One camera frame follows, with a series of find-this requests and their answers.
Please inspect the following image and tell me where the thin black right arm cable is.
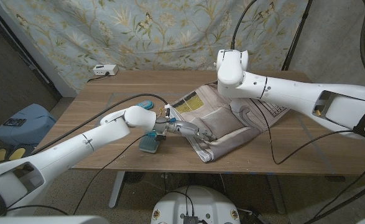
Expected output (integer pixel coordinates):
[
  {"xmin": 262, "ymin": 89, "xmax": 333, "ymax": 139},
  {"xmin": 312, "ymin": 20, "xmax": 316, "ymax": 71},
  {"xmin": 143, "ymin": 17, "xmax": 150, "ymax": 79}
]
[{"xmin": 253, "ymin": 99, "xmax": 365, "ymax": 222}]

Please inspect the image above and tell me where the white power strip box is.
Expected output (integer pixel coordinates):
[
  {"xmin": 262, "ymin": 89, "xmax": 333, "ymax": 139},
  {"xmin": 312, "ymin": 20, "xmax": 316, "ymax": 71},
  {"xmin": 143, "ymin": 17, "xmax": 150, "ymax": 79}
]
[{"xmin": 92, "ymin": 64, "xmax": 119, "ymax": 77}]

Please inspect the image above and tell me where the white robot left shoulder cover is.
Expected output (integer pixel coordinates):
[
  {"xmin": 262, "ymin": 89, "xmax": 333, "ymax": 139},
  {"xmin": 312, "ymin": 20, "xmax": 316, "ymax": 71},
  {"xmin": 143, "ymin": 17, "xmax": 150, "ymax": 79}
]
[{"xmin": 0, "ymin": 215, "xmax": 110, "ymax": 224}]

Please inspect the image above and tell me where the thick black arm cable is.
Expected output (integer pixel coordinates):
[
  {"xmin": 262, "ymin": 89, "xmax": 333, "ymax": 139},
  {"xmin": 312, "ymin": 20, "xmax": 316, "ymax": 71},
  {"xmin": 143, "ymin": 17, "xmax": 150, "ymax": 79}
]
[
  {"xmin": 230, "ymin": 0, "xmax": 365, "ymax": 224},
  {"xmin": 31, "ymin": 93, "xmax": 170, "ymax": 156}
]

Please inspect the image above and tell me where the black backdrop stand pole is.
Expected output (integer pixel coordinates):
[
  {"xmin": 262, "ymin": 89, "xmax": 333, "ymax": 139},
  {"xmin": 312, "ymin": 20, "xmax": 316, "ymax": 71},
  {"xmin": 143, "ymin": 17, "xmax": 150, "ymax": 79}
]
[{"xmin": 281, "ymin": 0, "xmax": 313, "ymax": 71}]

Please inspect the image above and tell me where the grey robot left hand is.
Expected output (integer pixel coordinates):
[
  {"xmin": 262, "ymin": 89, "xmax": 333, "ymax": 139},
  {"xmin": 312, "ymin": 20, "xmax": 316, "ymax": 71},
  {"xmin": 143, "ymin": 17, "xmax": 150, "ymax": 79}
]
[{"xmin": 155, "ymin": 119, "xmax": 215, "ymax": 142}]

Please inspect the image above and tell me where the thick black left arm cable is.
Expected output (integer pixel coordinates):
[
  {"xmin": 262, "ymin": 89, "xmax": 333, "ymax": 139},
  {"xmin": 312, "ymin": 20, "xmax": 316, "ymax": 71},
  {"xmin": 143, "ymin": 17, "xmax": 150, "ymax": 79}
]
[{"xmin": 31, "ymin": 93, "xmax": 170, "ymax": 156}]

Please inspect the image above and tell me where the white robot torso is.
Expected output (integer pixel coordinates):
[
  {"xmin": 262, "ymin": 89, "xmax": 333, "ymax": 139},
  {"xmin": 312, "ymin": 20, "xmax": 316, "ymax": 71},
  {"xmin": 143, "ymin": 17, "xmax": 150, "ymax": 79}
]
[{"xmin": 150, "ymin": 185, "xmax": 241, "ymax": 224}]

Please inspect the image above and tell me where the black power strip cord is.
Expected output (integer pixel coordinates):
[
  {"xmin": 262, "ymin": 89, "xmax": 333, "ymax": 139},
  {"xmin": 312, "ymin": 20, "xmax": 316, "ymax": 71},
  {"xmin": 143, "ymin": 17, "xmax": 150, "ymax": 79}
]
[{"xmin": 86, "ymin": 73, "xmax": 110, "ymax": 83}]

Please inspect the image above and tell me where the floral print backdrop cloth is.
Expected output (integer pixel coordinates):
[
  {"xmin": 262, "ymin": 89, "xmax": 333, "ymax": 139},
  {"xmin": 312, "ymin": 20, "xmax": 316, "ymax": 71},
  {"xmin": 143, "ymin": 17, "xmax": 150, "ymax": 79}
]
[{"xmin": 0, "ymin": 0, "xmax": 309, "ymax": 94}]

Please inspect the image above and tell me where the black floor power strip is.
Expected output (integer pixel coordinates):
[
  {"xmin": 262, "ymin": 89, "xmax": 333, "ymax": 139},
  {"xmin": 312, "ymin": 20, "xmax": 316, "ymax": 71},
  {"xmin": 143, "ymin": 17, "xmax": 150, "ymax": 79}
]
[{"xmin": 238, "ymin": 207, "xmax": 266, "ymax": 224}]

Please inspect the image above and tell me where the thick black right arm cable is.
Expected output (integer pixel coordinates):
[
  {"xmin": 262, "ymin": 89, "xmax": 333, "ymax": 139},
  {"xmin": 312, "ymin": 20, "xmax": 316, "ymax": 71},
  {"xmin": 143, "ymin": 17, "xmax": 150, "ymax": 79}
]
[{"xmin": 230, "ymin": 0, "xmax": 365, "ymax": 224}]

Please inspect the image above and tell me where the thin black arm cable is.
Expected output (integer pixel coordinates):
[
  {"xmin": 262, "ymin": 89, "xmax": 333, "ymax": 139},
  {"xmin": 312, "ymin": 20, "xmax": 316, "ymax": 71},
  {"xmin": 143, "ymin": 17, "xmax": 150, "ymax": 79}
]
[
  {"xmin": 253, "ymin": 99, "xmax": 365, "ymax": 222},
  {"xmin": 6, "ymin": 133, "xmax": 149, "ymax": 216}
]

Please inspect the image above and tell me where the white table leg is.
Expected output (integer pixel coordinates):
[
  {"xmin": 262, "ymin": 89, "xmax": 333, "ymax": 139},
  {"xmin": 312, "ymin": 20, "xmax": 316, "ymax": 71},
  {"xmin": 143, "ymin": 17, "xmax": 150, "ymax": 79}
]
[
  {"xmin": 108, "ymin": 170, "xmax": 127, "ymax": 208},
  {"xmin": 267, "ymin": 173, "xmax": 286, "ymax": 215}
]

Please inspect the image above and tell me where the black round floor fan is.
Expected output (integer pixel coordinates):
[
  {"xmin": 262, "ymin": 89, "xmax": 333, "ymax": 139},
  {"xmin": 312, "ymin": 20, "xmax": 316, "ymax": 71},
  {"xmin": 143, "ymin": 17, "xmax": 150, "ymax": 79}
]
[{"xmin": 123, "ymin": 171, "xmax": 146, "ymax": 185}]

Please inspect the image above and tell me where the black torso cable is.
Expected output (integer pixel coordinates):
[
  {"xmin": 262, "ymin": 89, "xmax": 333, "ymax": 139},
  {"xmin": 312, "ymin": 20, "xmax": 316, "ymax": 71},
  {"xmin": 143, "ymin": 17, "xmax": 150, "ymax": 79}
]
[{"xmin": 164, "ymin": 189, "xmax": 195, "ymax": 216}]

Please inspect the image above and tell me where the blue toy phone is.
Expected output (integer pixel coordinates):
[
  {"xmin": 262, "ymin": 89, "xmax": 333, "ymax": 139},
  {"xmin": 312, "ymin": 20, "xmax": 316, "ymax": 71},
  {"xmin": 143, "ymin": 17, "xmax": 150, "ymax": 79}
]
[{"xmin": 135, "ymin": 100, "xmax": 154, "ymax": 110}]

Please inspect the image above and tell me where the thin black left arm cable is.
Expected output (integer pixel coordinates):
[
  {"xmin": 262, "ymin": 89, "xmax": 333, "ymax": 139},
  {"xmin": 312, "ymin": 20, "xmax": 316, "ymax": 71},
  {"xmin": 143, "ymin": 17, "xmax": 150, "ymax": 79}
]
[{"xmin": 6, "ymin": 133, "xmax": 149, "ymax": 216}]

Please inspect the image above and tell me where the teal ribbed soap box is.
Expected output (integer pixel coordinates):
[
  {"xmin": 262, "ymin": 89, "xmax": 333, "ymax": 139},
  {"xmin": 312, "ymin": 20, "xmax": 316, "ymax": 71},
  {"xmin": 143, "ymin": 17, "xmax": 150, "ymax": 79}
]
[{"xmin": 138, "ymin": 134, "xmax": 160, "ymax": 154}]

